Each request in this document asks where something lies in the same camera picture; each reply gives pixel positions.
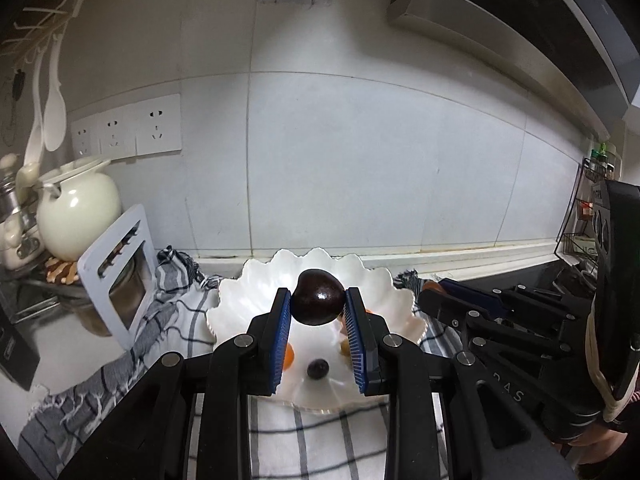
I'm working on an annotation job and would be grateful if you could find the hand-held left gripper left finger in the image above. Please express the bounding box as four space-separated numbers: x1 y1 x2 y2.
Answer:
60 287 293 480

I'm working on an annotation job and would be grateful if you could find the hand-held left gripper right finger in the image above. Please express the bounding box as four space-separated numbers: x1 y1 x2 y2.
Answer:
344 287 576 480

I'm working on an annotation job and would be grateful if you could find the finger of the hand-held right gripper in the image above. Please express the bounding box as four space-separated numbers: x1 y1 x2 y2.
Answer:
439 278 597 333
417 290 596 428

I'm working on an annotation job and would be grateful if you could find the white scalloped bowl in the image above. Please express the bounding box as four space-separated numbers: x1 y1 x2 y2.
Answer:
206 247 427 413

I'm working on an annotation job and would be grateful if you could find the smooth dark plum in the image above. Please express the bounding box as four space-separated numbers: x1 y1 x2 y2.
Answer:
291 269 346 327

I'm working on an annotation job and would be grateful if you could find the person's right hand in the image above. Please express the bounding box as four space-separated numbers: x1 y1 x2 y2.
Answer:
570 410 640 467

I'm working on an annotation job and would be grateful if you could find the green capped bottle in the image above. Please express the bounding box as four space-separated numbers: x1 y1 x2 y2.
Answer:
590 143 616 171

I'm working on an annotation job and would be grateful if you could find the glass lidded pot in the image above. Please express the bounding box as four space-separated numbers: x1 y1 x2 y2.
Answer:
70 255 151 337

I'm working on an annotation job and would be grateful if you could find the grey checked cloth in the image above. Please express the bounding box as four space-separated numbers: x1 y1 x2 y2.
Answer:
17 245 466 480

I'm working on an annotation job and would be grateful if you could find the pale blue board stand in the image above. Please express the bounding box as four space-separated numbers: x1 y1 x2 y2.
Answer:
76 204 160 348

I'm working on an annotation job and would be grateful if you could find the woven trivet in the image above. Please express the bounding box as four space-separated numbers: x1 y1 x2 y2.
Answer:
44 256 81 286

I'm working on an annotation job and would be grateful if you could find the cream ceramic pot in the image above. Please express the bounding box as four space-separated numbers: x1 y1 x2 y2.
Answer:
36 156 122 262

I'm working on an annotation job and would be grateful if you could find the steel range hood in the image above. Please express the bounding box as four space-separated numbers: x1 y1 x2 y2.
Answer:
387 0 640 143

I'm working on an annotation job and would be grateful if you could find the black kitchen appliance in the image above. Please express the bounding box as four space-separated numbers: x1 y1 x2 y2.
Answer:
0 305 41 392

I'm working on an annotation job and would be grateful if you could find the white rice paddle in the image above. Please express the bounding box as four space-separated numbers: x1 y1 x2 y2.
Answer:
17 45 48 181
42 35 67 152

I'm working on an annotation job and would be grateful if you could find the black wire spice rack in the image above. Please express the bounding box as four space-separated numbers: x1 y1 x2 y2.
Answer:
555 157 616 267

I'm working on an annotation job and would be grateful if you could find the white strap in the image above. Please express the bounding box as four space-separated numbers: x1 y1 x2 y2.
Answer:
584 300 632 422

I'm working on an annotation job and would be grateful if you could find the metal wire shelf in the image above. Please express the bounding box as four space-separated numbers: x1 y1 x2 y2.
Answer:
0 267 86 326

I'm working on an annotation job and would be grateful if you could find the white wall socket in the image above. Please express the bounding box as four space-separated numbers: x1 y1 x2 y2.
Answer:
135 93 182 156
71 116 103 159
98 106 138 158

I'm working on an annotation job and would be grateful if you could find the white branch wall rack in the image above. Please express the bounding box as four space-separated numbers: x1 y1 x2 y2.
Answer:
0 0 96 56

